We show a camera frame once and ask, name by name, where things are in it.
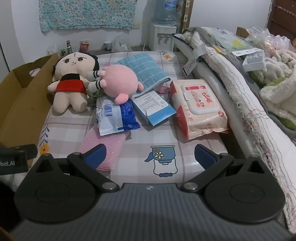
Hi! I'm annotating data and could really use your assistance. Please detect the pink scrub cloth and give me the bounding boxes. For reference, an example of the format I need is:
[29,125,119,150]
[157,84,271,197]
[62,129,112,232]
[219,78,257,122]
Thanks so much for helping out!
[80,131,126,171]

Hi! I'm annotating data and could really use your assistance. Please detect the clear plastic packets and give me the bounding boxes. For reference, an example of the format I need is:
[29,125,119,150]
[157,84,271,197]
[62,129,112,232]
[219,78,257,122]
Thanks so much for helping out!
[199,27,262,57]

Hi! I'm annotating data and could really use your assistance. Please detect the small white box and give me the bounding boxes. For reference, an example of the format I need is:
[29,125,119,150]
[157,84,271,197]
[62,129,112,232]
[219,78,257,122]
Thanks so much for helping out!
[243,51,266,72]

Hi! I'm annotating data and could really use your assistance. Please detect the red and white packet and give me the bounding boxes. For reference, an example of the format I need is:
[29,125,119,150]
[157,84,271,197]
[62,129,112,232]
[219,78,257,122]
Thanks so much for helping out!
[79,40,90,53]

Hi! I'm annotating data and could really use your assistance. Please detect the blue and white carton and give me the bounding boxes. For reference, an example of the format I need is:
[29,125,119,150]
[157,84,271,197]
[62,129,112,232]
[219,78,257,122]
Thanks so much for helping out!
[132,90,177,126]

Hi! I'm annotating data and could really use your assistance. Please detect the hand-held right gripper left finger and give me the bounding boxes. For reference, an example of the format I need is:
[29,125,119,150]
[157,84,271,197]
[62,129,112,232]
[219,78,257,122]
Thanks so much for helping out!
[35,144,119,192]

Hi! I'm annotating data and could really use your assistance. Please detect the green and white fluffy blanket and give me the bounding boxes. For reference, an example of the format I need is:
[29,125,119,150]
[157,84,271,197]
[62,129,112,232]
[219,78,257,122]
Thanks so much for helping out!
[251,50,296,130]

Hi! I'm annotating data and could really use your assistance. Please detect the white striped blanket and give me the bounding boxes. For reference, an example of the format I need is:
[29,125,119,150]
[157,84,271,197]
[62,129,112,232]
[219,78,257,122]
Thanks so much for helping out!
[190,28,296,232]

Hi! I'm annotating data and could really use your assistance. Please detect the pink wet wipes pack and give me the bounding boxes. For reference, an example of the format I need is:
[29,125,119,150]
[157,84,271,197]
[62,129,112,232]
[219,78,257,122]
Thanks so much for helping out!
[170,79,229,141]

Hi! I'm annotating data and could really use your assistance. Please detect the plush doll with red dress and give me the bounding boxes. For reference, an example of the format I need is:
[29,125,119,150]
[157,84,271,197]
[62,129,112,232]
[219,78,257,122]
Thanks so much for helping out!
[47,52,100,114]

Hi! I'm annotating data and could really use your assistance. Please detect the dark wooden cabinet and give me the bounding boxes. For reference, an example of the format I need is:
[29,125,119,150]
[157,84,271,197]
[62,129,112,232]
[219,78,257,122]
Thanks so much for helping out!
[266,0,296,40]

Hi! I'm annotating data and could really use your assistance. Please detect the brown cardboard box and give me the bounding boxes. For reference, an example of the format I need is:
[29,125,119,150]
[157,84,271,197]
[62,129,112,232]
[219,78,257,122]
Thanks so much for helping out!
[0,53,61,167]

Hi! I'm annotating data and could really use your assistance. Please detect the green patterned cloth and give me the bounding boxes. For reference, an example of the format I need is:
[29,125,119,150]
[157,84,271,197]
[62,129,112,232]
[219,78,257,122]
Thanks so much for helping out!
[87,89,105,101]

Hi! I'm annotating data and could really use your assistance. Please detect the blue water bottle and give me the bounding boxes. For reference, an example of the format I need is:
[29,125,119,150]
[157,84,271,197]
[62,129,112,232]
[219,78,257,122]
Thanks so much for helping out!
[151,0,184,26]

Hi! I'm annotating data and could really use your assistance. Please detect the small cardboard box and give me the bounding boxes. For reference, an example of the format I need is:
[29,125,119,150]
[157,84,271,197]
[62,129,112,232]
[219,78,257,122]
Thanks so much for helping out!
[236,27,250,39]

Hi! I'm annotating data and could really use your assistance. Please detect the floral wall cloth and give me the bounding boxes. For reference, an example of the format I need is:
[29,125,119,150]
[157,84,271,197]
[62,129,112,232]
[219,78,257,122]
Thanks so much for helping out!
[39,0,138,32]

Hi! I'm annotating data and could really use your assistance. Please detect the dark blue tissue pack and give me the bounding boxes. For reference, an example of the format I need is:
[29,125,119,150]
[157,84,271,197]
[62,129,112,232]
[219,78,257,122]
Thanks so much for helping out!
[119,101,141,131]

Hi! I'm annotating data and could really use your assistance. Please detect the white water dispenser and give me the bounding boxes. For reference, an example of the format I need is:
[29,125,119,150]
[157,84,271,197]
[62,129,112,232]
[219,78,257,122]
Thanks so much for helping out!
[149,22,177,52]

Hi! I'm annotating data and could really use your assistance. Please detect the white barcode label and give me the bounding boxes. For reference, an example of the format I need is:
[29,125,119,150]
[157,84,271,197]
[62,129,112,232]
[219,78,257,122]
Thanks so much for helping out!
[181,57,197,76]

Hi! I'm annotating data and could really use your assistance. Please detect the white plastic packet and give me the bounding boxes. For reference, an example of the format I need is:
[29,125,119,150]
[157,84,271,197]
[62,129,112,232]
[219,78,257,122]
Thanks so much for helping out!
[96,96,124,136]

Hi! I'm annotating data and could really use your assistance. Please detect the clear plastic bags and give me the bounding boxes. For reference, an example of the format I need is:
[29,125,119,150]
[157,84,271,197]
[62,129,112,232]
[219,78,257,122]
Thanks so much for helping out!
[247,28,289,50]

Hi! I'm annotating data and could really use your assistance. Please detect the patterned standing board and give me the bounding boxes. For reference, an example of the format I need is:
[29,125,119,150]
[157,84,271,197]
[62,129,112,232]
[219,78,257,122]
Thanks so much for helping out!
[178,0,192,37]

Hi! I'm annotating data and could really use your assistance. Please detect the white plastic bag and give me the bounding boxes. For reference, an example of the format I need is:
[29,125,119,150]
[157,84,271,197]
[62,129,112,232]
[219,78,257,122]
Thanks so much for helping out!
[112,35,133,53]

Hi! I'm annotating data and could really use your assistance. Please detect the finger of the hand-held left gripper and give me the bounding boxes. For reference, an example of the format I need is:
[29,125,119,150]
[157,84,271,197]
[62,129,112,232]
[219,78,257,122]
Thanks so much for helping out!
[0,144,38,161]

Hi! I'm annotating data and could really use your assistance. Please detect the blue checked towel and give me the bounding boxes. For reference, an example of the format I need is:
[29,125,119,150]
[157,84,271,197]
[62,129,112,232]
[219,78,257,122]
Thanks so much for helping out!
[116,54,171,90]

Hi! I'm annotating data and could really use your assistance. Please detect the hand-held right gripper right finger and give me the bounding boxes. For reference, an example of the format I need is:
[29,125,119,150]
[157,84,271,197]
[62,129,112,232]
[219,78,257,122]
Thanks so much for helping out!
[181,144,266,192]

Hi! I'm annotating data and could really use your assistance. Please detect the pink round plush toy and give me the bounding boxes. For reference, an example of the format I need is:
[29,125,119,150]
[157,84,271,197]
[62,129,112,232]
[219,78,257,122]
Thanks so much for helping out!
[88,65,144,105]

